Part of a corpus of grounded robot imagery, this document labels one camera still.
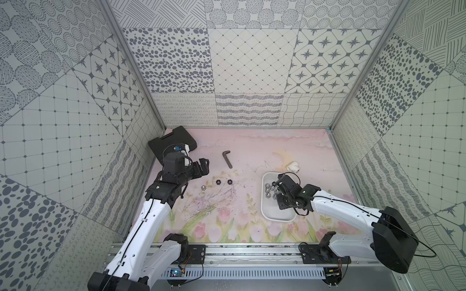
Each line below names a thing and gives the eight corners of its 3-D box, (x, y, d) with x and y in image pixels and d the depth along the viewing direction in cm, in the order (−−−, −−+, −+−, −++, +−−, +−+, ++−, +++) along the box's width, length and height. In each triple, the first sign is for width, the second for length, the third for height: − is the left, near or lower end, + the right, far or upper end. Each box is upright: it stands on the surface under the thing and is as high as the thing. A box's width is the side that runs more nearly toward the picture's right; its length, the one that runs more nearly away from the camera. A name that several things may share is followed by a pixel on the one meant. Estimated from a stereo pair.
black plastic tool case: (161, 166, 102) (159, 162, 99) (149, 144, 112) (147, 140, 109) (197, 147, 111) (196, 143, 108) (183, 128, 121) (182, 124, 118)
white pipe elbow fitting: (287, 173, 101) (288, 170, 99) (285, 164, 105) (286, 161, 103) (299, 173, 101) (300, 170, 99) (297, 164, 105) (298, 161, 103)
